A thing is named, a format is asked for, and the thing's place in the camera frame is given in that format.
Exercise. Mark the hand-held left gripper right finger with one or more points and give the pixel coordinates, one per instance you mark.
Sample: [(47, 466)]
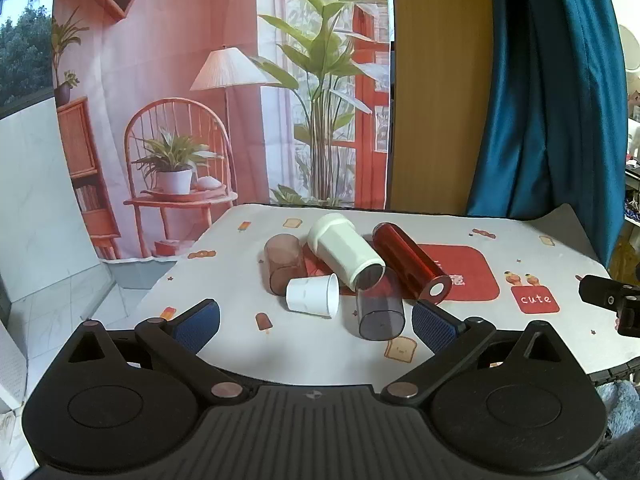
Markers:
[(436, 329)]

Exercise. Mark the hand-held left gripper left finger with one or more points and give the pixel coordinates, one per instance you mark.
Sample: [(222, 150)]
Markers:
[(197, 324)]

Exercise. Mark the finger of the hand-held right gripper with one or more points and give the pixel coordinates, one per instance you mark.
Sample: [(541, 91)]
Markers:
[(607, 296)]

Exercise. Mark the grey translucent plastic cup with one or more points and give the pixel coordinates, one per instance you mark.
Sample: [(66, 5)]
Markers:
[(379, 311)]

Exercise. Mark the red translucent plastic cup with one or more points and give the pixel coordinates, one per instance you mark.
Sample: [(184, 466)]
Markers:
[(410, 260)]

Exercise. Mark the brown translucent plastic cup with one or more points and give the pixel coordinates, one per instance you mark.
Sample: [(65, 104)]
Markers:
[(283, 261)]

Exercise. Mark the small white paper cup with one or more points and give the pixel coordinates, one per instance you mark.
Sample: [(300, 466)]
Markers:
[(311, 296)]

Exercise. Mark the tall white plastic cup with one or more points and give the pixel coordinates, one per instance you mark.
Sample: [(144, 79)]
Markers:
[(344, 252)]

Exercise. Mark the printed white tablecloth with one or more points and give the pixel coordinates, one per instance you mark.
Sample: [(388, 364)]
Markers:
[(240, 260)]

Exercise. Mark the blue fluffy cloth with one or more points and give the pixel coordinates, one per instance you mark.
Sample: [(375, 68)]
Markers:
[(619, 402)]

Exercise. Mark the cluttered shelf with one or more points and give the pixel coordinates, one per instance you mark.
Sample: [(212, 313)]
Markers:
[(633, 160)]

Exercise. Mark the blue curtain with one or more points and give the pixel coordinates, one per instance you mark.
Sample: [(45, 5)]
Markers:
[(550, 110)]

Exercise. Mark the wooden cabinet panel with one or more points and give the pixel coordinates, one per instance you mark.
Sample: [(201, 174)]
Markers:
[(440, 85)]

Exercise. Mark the white round object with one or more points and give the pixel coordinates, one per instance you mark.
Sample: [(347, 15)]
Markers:
[(629, 49)]

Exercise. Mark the printed room scene backdrop cloth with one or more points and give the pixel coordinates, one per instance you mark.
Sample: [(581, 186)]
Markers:
[(175, 40)]

